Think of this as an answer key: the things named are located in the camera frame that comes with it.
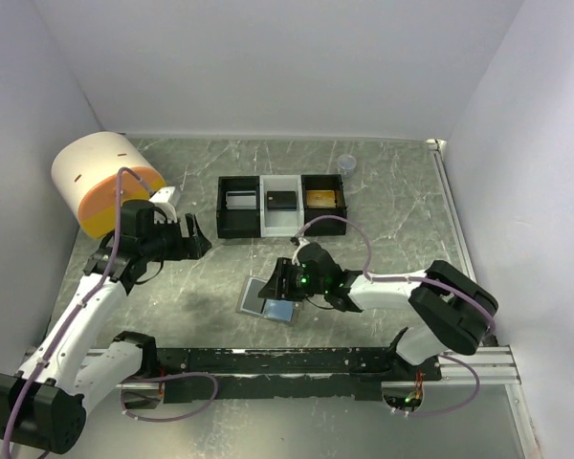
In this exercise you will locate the black tray compartment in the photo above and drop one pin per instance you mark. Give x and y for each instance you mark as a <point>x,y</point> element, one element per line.
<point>325,227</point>
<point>238,212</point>

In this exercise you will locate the aluminium frame rail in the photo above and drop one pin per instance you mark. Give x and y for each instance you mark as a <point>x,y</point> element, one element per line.
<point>492,364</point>

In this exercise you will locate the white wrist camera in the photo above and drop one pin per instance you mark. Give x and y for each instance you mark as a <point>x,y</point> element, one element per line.
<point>166,199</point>
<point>299,243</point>

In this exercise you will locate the small clear plastic cup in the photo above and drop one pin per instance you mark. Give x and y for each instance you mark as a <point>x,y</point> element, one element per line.
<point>346,165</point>

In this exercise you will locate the black right tray compartment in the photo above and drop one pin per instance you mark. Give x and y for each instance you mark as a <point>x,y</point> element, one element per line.
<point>325,227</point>

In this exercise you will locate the dark card in holder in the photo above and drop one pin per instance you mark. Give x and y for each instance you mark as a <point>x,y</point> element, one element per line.
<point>251,302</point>

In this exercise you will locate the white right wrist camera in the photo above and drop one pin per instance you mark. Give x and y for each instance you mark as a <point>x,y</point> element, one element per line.
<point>299,243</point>

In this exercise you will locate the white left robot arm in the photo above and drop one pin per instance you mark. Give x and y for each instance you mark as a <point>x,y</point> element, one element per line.
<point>45,403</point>

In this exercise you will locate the white middle tray compartment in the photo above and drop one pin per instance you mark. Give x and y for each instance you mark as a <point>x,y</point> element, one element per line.
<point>281,223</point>

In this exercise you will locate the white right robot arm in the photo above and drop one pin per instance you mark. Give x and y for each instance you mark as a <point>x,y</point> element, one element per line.
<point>456,312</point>

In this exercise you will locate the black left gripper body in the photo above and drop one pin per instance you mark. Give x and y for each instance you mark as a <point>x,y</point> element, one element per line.
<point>165,242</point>

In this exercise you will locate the white orange yellow drawer cabinet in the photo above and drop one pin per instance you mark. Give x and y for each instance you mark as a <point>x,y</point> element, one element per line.
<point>85,172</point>

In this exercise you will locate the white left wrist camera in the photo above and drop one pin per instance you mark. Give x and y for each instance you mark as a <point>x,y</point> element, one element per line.
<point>166,199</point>

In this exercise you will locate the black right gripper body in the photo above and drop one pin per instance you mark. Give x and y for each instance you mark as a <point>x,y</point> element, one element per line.
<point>308,286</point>

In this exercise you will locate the gold cards stack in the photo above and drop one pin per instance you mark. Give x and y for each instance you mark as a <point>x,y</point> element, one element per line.
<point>322,198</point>

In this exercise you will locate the black left tray compartment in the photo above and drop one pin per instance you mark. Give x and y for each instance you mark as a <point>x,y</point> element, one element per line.
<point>238,212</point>

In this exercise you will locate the silver cards stack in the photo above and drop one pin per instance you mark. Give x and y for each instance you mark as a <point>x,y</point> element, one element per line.
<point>241,200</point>

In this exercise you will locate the black cards stack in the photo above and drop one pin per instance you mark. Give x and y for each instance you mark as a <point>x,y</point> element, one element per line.
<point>281,200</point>

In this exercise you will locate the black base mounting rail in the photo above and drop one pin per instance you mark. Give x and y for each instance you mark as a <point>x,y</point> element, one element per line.
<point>287,373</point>

